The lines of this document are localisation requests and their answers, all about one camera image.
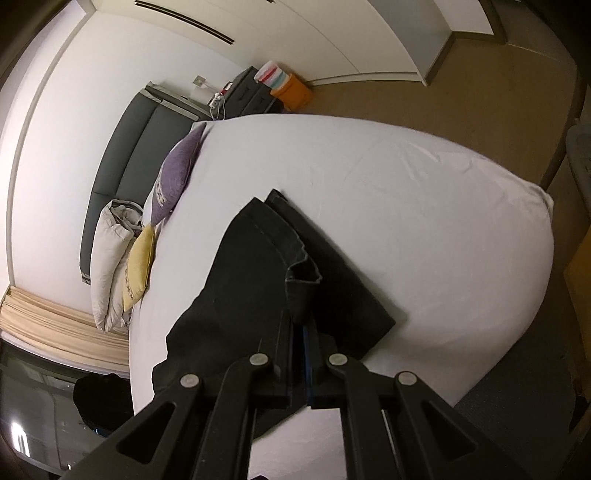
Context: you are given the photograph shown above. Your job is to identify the ceiling air vent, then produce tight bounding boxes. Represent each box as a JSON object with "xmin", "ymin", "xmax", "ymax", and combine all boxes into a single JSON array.
[{"xmin": 134, "ymin": 0, "xmax": 236, "ymax": 44}]

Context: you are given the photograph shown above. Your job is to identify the white charger cable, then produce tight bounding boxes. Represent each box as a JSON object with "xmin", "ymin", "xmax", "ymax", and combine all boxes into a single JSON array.
[{"xmin": 209, "ymin": 83, "xmax": 232, "ymax": 121}]

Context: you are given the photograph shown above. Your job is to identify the dark window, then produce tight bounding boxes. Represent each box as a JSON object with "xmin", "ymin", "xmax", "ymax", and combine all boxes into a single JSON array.
[{"xmin": 0, "ymin": 342, "xmax": 121, "ymax": 476}]

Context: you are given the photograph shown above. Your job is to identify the black pants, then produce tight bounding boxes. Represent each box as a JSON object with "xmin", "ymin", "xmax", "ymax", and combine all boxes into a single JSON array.
[{"xmin": 152, "ymin": 188, "xmax": 397, "ymax": 439}]

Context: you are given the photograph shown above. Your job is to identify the grey padded headboard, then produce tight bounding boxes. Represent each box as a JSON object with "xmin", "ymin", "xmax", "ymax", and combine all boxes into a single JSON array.
[{"xmin": 79, "ymin": 83, "xmax": 204, "ymax": 284}]

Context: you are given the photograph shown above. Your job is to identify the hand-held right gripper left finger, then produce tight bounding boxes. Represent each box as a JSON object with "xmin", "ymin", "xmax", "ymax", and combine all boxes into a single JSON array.
[{"xmin": 58, "ymin": 314, "xmax": 305, "ymax": 480}]

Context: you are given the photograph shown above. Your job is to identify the dark nightstand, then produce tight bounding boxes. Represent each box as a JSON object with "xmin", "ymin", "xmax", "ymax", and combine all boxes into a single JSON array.
[{"xmin": 222, "ymin": 66, "xmax": 283, "ymax": 121}]

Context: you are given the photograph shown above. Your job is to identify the white wardrobe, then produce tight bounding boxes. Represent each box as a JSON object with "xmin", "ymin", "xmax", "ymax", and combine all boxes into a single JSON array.
[{"xmin": 259, "ymin": 0, "xmax": 509, "ymax": 86}]

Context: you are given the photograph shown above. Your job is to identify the dark cloth heap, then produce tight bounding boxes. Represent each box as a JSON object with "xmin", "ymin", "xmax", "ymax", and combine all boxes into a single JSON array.
[{"xmin": 73, "ymin": 373, "xmax": 139, "ymax": 437}]

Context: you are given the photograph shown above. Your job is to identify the purple pillow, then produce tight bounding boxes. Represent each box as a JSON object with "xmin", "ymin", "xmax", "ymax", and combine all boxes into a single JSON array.
[{"xmin": 142, "ymin": 121, "xmax": 208, "ymax": 227}]

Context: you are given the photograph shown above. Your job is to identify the striped container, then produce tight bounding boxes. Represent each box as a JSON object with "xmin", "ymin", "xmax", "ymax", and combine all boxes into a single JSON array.
[{"xmin": 254, "ymin": 60, "xmax": 293, "ymax": 90}]

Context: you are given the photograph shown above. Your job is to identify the white bed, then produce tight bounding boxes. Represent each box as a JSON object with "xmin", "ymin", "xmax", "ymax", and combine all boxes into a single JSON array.
[{"xmin": 127, "ymin": 113, "xmax": 555, "ymax": 480}]

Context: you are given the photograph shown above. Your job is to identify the beige curtain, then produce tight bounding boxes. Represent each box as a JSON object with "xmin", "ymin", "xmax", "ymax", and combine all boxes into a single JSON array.
[{"xmin": 0, "ymin": 286, "xmax": 131, "ymax": 374}]

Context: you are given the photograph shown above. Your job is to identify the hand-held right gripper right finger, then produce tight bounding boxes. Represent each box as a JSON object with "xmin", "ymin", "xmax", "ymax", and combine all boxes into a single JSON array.
[{"xmin": 302, "ymin": 323, "xmax": 532, "ymax": 480}]

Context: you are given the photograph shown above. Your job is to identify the yellow pillow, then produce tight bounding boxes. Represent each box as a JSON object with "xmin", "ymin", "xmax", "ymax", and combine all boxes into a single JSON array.
[{"xmin": 122, "ymin": 224, "xmax": 157, "ymax": 312}]

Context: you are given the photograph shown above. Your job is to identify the orange box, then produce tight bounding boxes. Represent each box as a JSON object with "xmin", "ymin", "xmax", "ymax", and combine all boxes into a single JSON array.
[{"xmin": 270, "ymin": 74, "xmax": 315, "ymax": 112}]

